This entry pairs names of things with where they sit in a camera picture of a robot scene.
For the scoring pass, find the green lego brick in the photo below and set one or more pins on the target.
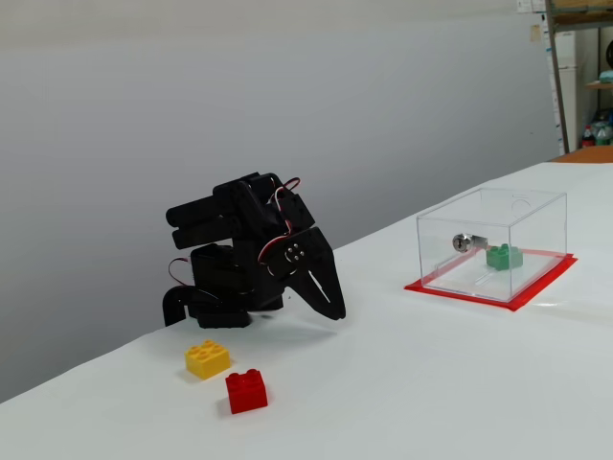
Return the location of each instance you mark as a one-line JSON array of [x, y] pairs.
[[503, 258]]

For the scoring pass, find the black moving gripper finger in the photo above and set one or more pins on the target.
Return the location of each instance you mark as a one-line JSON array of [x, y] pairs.
[[292, 268]]

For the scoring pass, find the black table clamp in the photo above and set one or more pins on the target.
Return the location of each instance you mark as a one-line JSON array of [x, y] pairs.
[[173, 304]]

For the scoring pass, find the metal shelf rack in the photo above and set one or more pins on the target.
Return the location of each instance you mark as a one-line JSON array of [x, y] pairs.
[[558, 72]]

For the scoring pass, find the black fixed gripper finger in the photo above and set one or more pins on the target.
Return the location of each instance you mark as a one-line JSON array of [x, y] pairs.
[[336, 287]]

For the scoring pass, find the orange table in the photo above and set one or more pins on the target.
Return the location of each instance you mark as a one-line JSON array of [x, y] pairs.
[[589, 154]]

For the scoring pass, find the beige paper label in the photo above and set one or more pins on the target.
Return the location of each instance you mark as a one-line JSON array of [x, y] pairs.
[[535, 33]]

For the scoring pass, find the silver cam lock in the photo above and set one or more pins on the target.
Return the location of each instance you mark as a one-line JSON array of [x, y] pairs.
[[463, 243]]

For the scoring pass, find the red capped cola bottle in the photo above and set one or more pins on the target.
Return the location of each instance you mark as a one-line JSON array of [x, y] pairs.
[[588, 138]]

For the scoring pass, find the yellow lego brick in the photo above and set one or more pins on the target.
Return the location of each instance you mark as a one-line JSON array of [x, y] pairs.
[[207, 359]]

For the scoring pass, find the white cabinet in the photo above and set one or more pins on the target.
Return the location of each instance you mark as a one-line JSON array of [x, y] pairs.
[[567, 86]]

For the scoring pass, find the green plastic bottle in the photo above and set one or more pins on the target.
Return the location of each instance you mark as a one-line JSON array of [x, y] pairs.
[[604, 134]]

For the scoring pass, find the teal object on shelf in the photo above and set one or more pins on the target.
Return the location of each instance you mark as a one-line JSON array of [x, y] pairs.
[[606, 76]]

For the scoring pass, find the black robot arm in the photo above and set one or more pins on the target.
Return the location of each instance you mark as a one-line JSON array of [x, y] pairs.
[[249, 211]]

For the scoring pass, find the white paper label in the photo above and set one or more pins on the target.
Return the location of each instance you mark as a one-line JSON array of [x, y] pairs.
[[524, 6]]

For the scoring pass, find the red base mat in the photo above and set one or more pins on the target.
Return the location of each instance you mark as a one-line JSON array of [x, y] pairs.
[[460, 294]]

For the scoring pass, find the red lego brick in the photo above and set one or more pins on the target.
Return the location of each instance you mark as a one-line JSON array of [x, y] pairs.
[[246, 395]]

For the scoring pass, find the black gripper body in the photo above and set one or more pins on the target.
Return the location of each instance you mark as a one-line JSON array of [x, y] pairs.
[[313, 261]]

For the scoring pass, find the transparent plastic box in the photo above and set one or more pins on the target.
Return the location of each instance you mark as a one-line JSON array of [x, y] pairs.
[[541, 220]]

